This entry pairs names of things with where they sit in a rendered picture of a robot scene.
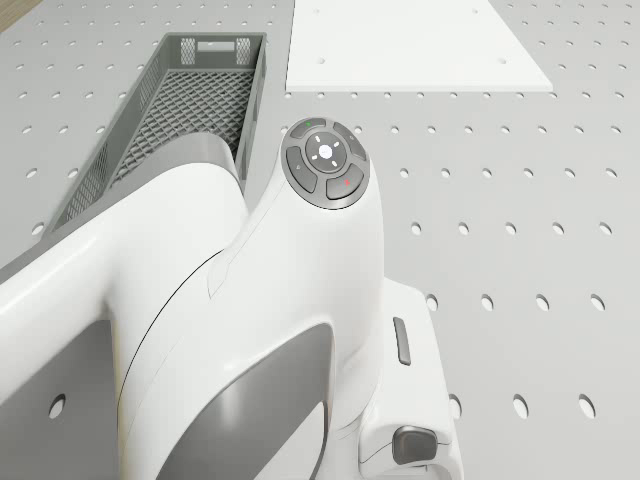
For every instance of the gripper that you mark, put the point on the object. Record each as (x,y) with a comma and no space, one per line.
(422,390)

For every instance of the dark grey basket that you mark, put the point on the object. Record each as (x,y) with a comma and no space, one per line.
(200,95)

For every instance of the white board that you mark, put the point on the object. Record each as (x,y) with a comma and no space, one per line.
(410,45)

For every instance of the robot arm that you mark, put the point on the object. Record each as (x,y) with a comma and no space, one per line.
(210,280)

